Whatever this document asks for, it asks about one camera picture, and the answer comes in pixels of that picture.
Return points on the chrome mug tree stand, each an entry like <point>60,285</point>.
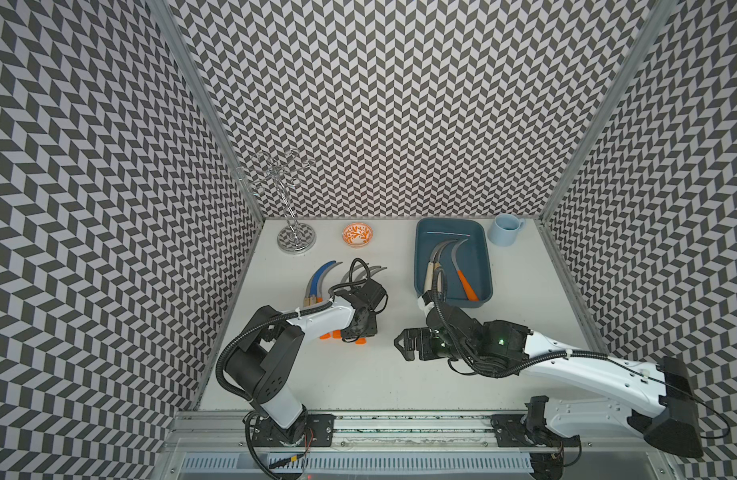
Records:
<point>280,174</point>

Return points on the light blue mug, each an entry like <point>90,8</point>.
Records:
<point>504,230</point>

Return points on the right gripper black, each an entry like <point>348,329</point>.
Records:
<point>421,333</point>

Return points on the dark blue storage tray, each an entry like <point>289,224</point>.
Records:
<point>464,259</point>

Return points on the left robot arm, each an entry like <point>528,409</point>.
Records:
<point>257,363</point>

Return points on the blue blade orange sickle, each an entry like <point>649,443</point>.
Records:
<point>307,298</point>

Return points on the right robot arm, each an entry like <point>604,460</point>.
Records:
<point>652,401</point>

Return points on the orange patterned small bowl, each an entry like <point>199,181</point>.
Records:
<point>357,235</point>

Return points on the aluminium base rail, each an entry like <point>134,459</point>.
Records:
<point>378,430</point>

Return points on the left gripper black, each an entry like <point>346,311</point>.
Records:
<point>371,329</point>

